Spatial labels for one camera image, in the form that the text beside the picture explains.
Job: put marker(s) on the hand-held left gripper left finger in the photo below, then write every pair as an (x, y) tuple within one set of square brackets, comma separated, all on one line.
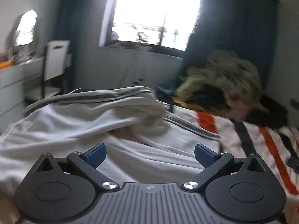
[(95, 155)]

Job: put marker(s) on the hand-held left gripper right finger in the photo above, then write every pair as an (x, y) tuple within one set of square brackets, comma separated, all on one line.
[(204, 155)]

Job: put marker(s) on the white pants with dark stripes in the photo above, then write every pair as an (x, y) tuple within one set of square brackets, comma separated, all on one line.
[(98, 130)]

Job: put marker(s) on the pile of olive and dark clothes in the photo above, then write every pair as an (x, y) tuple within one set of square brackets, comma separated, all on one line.
[(224, 84)]

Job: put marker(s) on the striped orange and white blanket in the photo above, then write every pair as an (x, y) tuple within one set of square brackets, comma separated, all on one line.
[(261, 142)]

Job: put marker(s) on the white chair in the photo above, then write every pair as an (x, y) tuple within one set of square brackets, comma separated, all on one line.
[(55, 67)]

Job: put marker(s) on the white dresser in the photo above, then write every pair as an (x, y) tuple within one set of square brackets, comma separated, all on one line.
[(16, 84)]

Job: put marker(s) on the dark blue curtain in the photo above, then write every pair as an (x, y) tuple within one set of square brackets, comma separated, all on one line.
[(233, 25), (70, 25)]

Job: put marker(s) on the arched mirror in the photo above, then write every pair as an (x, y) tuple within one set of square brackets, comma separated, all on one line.
[(26, 28)]

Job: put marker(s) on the window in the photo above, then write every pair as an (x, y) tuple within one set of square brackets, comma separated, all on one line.
[(151, 11)]

